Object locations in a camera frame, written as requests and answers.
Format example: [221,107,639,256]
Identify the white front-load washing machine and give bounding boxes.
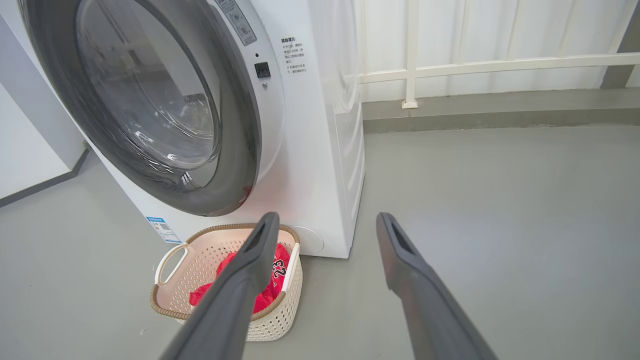
[0,0,366,260]

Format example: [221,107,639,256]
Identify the red jersey with number print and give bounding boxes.
[254,243,292,314]

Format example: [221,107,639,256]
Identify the dark grey glass washer door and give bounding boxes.
[17,0,262,218]

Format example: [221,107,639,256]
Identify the cream perforated laundry basket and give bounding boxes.
[148,223,304,343]

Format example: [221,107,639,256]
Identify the blue energy sticker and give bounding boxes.
[145,216,182,245]

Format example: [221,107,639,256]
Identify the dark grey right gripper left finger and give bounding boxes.
[159,211,281,360]

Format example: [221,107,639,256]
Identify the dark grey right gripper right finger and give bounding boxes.
[375,211,499,360]

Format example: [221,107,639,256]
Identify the white metal railing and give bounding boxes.
[357,0,640,110]

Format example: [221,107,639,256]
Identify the red garment with white stripe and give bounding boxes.
[188,252,237,307]

